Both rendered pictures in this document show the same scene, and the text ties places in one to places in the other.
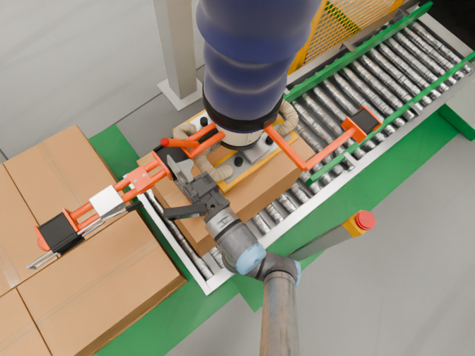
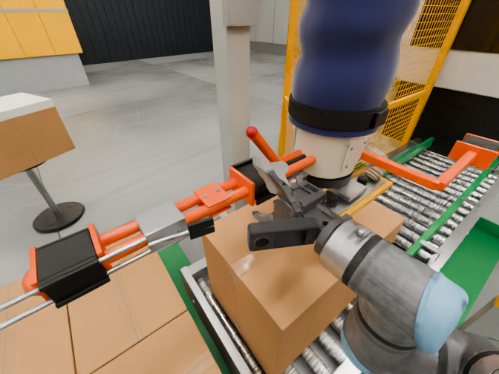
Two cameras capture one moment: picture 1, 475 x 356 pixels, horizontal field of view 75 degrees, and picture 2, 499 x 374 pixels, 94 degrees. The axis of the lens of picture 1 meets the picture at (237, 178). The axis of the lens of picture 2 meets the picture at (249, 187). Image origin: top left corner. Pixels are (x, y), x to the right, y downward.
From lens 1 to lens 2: 0.55 m
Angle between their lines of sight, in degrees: 32
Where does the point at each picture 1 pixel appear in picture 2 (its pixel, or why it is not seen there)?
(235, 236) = (392, 255)
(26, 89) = (110, 217)
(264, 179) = not seen: hidden behind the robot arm
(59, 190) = (108, 288)
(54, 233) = (59, 257)
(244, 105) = (358, 75)
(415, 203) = not seen: outside the picture
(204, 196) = (309, 211)
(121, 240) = (165, 354)
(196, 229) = (279, 309)
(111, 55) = (182, 194)
